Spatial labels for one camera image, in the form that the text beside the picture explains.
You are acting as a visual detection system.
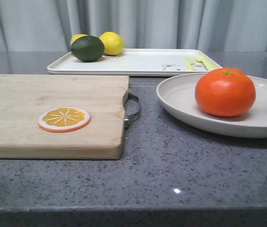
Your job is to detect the yellow lemon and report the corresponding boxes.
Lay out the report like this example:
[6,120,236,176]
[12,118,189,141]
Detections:
[99,31,125,56]
[70,34,87,45]

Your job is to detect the white round plate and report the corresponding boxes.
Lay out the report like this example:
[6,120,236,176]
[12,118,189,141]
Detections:
[156,73,267,138]

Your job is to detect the orange slice toy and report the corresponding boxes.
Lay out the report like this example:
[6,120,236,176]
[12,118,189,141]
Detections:
[37,107,91,133]

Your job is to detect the white rectangular tray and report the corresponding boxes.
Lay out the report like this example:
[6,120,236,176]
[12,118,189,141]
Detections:
[47,49,220,77]

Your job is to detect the yellow lemon left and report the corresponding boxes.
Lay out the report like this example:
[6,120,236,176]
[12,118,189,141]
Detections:
[70,34,87,45]

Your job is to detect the wooden cutting board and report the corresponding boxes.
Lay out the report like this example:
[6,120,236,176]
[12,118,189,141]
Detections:
[0,74,129,160]

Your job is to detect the orange mandarin fruit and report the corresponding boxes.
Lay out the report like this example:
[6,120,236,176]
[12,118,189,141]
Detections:
[195,68,256,117]

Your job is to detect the yellow plastic fork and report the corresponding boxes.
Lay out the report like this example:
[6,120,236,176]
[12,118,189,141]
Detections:
[195,55,220,71]

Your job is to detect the yellow plastic knife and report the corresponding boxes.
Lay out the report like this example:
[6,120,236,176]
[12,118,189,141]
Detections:
[184,57,196,71]

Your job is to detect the yellow lemon right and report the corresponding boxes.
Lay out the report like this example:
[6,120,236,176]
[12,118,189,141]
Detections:
[99,31,125,56]

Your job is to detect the metal cutting board handle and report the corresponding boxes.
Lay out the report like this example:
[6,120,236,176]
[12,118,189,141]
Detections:
[124,90,140,130]

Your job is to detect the green lime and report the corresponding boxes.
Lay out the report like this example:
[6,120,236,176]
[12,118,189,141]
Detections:
[70,35,104,62]

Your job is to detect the grey curtain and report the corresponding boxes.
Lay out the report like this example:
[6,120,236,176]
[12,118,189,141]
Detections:
[0,0,267,52]

